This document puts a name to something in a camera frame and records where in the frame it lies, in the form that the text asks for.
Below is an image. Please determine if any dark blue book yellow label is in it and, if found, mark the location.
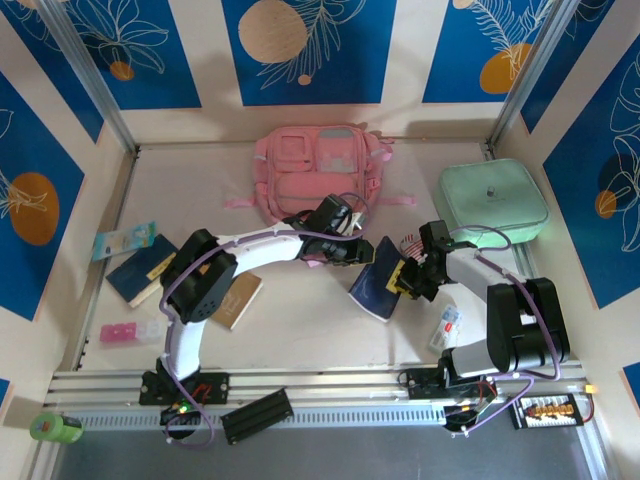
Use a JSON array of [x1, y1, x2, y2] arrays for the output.
[[347, 235, 409, 324], [105, 233, 179, 309]]

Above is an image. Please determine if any grey slotted cable duct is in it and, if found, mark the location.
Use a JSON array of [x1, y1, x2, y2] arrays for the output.
[[47, 402, 519, 435]]

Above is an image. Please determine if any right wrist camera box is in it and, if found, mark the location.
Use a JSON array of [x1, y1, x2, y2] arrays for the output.
[[418, 219, 455, 247]]

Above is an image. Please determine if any control board orange light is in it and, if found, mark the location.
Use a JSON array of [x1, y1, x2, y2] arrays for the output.
[[443, 399, 499, 434]]

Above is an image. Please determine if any black power distribution board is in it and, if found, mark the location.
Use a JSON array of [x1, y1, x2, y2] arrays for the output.
[[508, 393, 581, 430]]

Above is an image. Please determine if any aluminium frame rail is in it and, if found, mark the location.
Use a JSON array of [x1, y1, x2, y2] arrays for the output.
[[43, 358, 590, 409]]

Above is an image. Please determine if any control board green light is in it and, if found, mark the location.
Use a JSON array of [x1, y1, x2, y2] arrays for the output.
[[158, 399, 205, 427]]

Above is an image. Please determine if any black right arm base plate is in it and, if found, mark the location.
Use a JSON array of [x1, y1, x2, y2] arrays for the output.
[[404, 367, 497, 401]]

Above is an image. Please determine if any green tape roll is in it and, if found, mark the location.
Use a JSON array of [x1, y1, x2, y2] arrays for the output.
[[29, 412, 85, 445]]

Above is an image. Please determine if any black ribbed block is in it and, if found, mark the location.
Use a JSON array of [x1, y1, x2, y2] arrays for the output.
[[219, 388, 295, 445]]

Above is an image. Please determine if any brown gold book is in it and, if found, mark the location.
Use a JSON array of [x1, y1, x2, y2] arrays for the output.
[[208, 272, 265, 332]]

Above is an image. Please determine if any aluminium corner post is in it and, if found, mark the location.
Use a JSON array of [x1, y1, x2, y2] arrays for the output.
[[35, 0, 142, 157], [485, 0, 584, 154]]

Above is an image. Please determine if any pink white pill box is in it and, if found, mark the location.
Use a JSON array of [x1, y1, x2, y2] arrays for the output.
[[99, 322, 164, 346]]

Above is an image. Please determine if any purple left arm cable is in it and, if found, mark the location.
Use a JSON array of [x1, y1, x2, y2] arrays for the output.
[[158, 194, 371, 449]]

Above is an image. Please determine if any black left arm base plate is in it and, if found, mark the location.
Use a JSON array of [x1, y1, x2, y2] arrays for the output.
[[138, 371, 231, 406]]

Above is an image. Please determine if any light blue tissue packet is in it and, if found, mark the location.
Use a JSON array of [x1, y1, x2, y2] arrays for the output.
[[92, 222, 160, 261]]

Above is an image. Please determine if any clear packet red label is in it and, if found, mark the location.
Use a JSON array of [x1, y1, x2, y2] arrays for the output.
[[425, 304, 464, 357]]

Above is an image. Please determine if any mint green zip case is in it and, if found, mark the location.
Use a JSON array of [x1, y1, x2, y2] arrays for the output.
[[435, 158, 551, 246]]

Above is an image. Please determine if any pink student backpack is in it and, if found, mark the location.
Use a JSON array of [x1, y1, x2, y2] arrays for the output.
[[223, 124, 419, 269]]

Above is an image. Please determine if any red white striped pouch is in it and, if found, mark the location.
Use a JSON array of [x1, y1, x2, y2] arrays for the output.
[[399, 238, 426, 261]]

